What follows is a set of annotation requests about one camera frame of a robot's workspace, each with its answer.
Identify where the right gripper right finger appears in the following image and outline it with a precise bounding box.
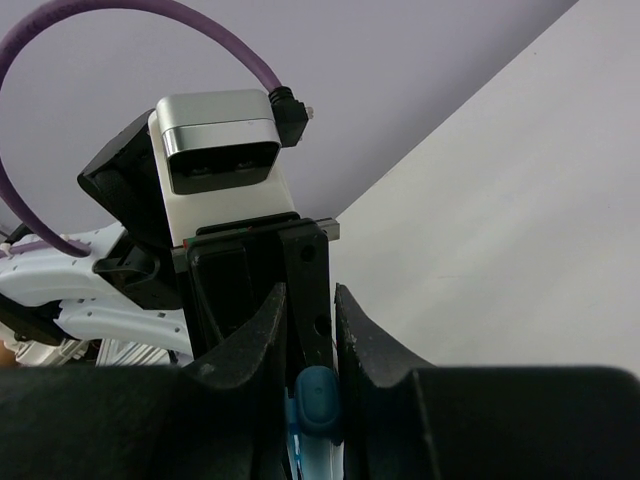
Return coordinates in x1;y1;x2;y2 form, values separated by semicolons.
335;285;639;479

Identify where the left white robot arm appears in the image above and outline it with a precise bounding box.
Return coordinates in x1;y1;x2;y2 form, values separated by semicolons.
1;101;339;374

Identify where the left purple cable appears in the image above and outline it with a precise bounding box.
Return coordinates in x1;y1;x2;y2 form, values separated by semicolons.
0;0;316;259

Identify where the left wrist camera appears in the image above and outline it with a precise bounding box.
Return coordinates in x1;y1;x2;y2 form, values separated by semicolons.
148;89;295;247

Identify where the light blue eraser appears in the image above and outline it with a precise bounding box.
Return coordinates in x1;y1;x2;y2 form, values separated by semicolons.
287;366;343;445

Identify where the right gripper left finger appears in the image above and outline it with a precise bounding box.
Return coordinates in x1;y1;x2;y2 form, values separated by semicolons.
1;284;287;479

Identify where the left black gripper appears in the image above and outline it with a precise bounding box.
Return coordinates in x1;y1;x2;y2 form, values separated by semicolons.
173;212;340;373

